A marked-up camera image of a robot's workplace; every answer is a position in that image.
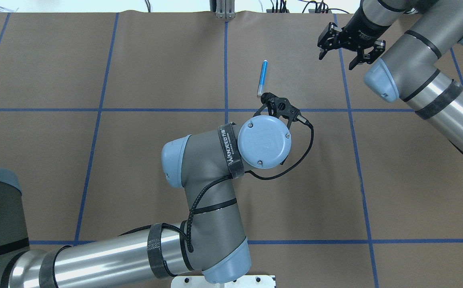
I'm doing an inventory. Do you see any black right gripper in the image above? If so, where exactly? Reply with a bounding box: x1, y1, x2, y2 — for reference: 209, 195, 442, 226
318, 22, 386, 70

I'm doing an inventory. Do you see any grey usb hub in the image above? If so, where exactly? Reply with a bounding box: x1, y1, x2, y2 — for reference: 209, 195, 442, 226
265, 8, 332, 14

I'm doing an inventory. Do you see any blue marker pen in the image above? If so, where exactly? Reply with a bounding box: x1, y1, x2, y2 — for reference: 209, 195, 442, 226
257, 60, 269, 96

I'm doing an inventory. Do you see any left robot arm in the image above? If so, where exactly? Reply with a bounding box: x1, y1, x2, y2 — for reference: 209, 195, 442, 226
0, 93, 314, 288

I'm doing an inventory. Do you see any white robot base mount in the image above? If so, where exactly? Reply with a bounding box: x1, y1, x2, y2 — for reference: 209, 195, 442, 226
170, 274, 277, 288

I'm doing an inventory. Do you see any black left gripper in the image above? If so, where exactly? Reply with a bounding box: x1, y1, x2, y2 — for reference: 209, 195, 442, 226
255, 93, 310, 129

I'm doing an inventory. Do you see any brown paper table mat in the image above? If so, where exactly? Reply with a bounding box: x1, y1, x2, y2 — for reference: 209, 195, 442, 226
0, 11, 463, 288

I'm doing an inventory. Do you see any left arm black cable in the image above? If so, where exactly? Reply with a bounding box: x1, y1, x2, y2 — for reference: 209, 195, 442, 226
119, 120, 315, 253

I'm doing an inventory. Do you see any aluminium frame post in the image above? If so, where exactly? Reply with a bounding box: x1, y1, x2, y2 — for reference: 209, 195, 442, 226
209, 0, 236, 21

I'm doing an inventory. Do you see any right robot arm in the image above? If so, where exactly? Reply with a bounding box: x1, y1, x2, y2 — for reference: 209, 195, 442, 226
317, 0, 463, 155

